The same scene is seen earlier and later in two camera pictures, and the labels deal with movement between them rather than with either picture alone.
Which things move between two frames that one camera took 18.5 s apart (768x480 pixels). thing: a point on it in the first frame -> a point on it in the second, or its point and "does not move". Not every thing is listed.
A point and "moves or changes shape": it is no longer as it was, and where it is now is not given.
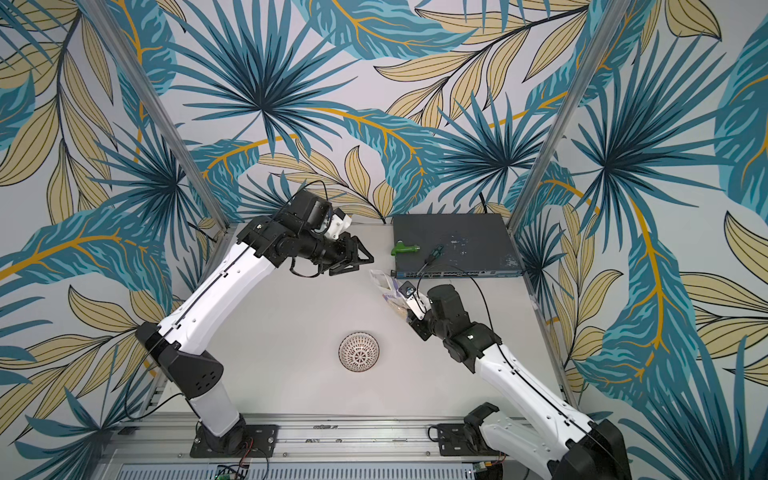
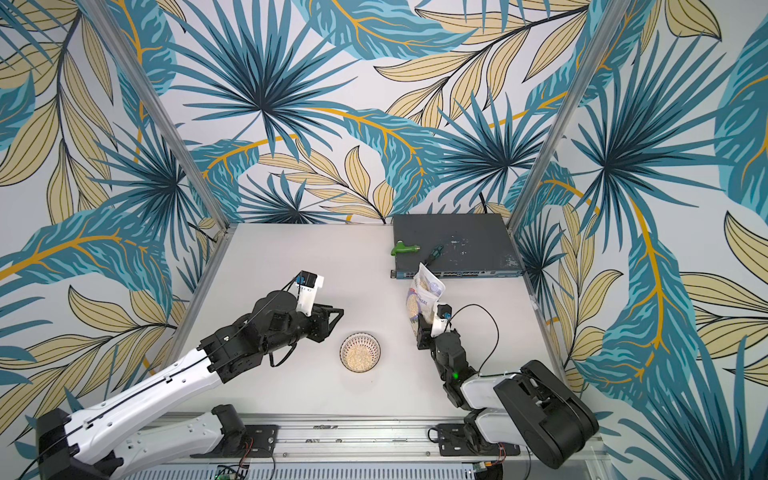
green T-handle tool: (400, 247) does not move
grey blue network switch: (475, 245) does not move
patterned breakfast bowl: (358, 351) does not move
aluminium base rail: (311, 447) does not move
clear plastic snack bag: (389, 288) moves or changes shape
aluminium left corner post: (157, 105) does not move
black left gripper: (354, 256) -> (320, 316)
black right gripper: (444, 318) -> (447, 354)
